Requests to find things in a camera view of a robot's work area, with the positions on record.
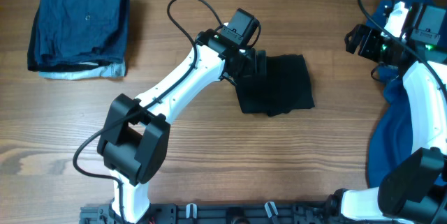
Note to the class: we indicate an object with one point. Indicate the black polo shirt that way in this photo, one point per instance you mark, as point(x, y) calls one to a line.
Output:
point(285, 87)

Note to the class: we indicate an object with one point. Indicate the folded dark blue shorts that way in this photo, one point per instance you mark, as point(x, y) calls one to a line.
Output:
point(82, 30)

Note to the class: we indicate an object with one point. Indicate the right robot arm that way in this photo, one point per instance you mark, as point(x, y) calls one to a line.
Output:
point(410, 192)

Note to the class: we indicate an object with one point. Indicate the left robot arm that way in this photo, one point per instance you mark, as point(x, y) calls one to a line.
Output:
point(136, 130)

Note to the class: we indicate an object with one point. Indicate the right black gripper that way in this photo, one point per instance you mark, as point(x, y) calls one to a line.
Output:
point(372, 35)

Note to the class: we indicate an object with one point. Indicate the folded light denim garment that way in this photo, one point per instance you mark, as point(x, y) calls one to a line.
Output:
point(114, 70)

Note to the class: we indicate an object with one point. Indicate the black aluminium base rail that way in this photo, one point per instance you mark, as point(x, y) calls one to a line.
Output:
point(299, 213)

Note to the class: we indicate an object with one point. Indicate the blue polo shirt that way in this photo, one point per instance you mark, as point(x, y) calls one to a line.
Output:
point(415, 118)

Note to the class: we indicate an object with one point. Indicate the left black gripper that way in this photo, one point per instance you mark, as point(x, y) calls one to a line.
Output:
point(251, 68)

